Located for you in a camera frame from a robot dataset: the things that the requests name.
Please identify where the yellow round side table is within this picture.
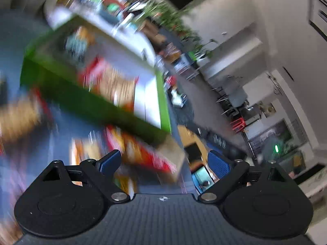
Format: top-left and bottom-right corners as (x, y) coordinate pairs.
(177, 125), (213, 175)

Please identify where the green cardboard box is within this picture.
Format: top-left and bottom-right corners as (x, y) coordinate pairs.
(20, 16), (171, 144)

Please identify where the red orange snack bag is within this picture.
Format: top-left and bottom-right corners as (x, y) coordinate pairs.
(104, 125), (177, 174)

